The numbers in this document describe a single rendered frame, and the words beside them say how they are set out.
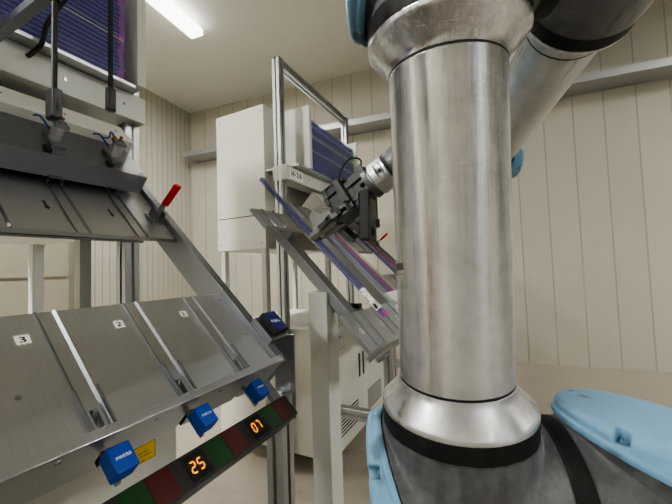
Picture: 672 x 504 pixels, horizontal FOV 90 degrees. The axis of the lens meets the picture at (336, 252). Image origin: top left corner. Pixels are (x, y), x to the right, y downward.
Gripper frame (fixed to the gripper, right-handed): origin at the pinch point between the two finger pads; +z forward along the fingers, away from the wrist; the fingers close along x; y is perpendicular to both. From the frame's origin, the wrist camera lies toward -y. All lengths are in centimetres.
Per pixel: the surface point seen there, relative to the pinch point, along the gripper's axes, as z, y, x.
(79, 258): 54, 29, 26
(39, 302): 84, 31, 26
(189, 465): 8, -31, 42
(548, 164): -93, 37, -275
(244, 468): 110, -48, -43
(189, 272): 21.2, 3.8, 21.2
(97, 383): 10, -18, 49
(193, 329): 12.8, -12.5, 31.6
